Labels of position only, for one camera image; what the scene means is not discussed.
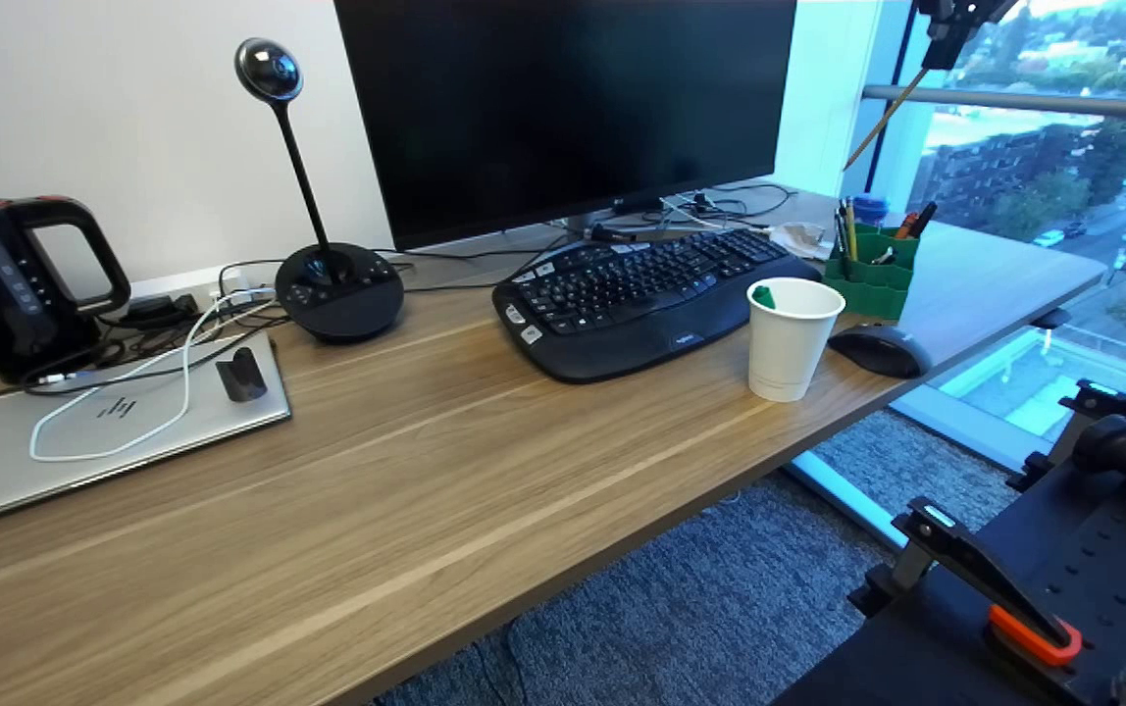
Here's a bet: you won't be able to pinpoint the black computer monitor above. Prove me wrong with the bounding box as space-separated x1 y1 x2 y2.
329 0 799 255

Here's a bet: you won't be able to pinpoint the white paper tissue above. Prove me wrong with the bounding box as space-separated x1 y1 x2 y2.
767 220 827 263

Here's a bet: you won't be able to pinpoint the yellow pencil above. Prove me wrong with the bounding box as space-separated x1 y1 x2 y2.
840 197 863 265
840 58 940 176

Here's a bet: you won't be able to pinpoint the orange marker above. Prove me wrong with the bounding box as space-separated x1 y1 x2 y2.
891 197 940 255

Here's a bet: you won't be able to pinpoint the black electric kettle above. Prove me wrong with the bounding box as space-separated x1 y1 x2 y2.
0 193 137 392

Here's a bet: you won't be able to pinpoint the black cable bundle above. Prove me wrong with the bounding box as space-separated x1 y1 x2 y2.
27 307 289 401

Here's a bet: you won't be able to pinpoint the black computer keyboard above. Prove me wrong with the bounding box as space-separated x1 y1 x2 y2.
490 226 821 388

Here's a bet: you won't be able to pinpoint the small black adapter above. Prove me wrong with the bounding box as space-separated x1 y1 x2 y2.
210 341 270 409

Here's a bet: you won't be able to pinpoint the blue gum jar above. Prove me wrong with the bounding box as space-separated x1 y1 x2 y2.
848 193 893 226

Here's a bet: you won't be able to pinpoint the black clamp orange handle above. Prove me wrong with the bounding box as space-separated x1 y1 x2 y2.
893 495 1089 675

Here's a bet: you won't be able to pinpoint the green honeycomb pencil holder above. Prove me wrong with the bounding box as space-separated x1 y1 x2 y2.
821 220 920 327

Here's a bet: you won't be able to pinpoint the black robot cable hose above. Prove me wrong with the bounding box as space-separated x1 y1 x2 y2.
891 0 924 89

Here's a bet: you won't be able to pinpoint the black computer mouse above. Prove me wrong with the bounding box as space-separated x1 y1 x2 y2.
827 318 937 384

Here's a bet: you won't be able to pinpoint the grey window rail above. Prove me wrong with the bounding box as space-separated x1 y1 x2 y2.
857 84 1126 125

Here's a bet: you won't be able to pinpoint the black bench clamp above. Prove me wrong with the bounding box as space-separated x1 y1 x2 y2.
1003 377 1126 516

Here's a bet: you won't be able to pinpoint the silver laptop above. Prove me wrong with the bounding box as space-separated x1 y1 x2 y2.
0 328 299 541

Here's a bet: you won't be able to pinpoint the black power adapter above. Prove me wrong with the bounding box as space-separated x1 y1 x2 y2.
112 292 209 332

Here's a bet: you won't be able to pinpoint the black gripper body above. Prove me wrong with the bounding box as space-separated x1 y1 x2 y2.
910 0 1022 38

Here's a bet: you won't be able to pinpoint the black webcam on stand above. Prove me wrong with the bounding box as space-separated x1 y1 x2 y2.
230 37 409 348

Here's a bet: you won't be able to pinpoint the black desk cables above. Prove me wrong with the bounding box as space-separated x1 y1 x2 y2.
584 176 805 248

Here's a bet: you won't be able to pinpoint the black perforated board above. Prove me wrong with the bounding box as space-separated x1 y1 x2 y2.
774 426 1126 706

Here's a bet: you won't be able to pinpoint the white charging cable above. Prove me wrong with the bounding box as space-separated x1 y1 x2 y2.
24 260 287 465

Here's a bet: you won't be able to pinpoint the white paper cup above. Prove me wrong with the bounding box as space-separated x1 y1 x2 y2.
742 275 851 409

